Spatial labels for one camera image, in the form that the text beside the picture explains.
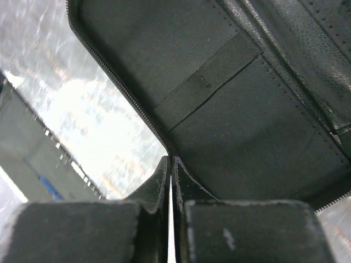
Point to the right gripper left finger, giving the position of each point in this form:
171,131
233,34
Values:
134,229

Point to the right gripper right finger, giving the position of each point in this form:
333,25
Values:
207,229

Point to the black zip tool case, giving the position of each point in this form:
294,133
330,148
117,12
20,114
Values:
250,98

